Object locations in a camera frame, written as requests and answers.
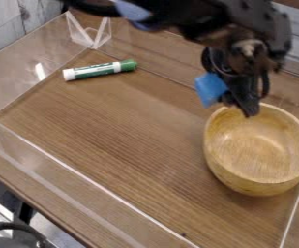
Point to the green white marker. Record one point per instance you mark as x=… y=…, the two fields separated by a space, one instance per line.
x=99 y=70

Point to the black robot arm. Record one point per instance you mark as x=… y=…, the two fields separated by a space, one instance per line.
x=245 y=34

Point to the blue foam block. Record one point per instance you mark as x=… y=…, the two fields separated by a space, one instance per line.
x=210 y=88

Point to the clear acrylic tray wall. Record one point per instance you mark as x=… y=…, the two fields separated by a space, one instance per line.
x=101 y=219

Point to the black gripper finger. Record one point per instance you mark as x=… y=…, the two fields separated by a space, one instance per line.
x=246 y=99

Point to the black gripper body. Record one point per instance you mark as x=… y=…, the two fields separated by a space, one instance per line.
x=242 y=62

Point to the brown wooden bowl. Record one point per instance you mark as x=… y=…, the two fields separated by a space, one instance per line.
x=253 y=152

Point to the clear acrylic triangular bracket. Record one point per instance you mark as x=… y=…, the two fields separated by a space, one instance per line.
x=89 y=36

